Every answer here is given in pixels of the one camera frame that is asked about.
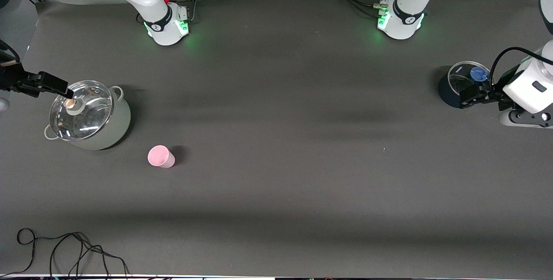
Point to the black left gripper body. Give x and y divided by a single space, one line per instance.
496 91

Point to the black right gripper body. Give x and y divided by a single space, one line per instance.
9 77

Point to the pink plastic cup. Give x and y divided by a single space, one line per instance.
159 157

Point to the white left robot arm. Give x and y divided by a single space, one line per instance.
406 16

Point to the glass saucepan lid, blue knob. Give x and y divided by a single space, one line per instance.
464 77

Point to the glass pot lid, beige knob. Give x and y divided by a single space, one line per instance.
86 116

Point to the pale green cooking pot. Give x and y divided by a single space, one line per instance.
116 124

